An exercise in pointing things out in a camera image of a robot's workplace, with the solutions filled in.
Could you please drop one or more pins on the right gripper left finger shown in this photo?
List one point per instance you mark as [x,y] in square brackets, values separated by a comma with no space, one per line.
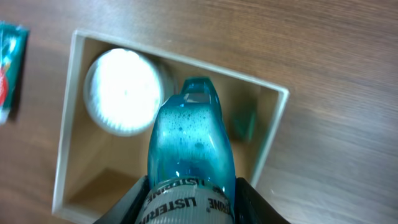
[126,210]

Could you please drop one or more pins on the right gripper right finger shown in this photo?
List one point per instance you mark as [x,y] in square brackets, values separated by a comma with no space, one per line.
[251,208]

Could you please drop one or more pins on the blue mouthwash bottle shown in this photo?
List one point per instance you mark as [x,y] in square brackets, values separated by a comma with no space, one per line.
[190,161]

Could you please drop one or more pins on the cotton swab jar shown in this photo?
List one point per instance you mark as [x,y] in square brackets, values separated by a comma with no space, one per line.
[124,90]

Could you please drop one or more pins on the Colgate toothpaste tube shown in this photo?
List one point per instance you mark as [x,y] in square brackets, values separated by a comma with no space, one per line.
[13,44]

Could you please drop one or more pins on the white cardboard box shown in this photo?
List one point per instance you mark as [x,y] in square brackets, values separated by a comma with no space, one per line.
[149,136]

